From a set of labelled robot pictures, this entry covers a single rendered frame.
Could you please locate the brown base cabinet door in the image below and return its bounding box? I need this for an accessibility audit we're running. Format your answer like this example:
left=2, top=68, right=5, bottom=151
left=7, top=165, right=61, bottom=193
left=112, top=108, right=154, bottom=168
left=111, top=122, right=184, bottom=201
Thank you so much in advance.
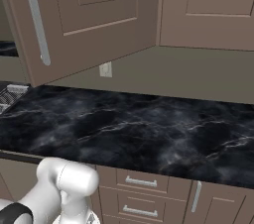
left=183, top=179, right=254, bottom=224

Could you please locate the brown drawer front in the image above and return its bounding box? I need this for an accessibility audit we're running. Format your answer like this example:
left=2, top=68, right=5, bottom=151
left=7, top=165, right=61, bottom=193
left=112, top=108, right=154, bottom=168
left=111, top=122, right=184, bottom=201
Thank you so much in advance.
left=115, top=168, right=171, bottom=194
left=117, top=190, right=167, bottom=223

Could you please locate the white wall socket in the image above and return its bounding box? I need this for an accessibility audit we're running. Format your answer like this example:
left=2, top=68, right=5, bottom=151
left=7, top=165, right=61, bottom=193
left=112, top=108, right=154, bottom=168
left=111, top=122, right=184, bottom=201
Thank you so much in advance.
left=99, top=61, right=113, bottom=78

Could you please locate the short silver drawer handle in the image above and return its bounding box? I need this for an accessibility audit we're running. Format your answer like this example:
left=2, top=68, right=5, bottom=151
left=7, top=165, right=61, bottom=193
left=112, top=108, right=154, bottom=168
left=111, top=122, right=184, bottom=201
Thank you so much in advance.
left=124, top=175, right=159, bottom=188
left=122, top=204, right=159, bottom=219

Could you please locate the wire dish rack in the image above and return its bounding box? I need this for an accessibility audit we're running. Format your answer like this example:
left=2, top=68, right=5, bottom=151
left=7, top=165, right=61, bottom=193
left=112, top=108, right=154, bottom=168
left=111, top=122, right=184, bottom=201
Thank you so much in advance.
left=0, top=83, right=30, bottom=115

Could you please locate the long silver cabinet handle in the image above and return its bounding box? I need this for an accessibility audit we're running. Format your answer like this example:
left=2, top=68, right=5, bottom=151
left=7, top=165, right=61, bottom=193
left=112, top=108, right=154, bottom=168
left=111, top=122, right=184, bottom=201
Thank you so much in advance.
left=20, top=0, right=52, bottom=67

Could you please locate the silver base cabinet handle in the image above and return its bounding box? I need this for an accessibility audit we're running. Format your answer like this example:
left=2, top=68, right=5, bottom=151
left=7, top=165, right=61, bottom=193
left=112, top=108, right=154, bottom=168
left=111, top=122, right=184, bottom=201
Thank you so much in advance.
left=190, top=180, right=202, bottom=213

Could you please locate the brown panelled wall cabinet door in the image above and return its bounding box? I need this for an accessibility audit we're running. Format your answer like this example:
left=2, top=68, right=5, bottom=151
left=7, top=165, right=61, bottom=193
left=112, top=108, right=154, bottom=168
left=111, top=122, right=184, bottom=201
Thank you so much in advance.
left=159, top=0, right=254, bottom=52

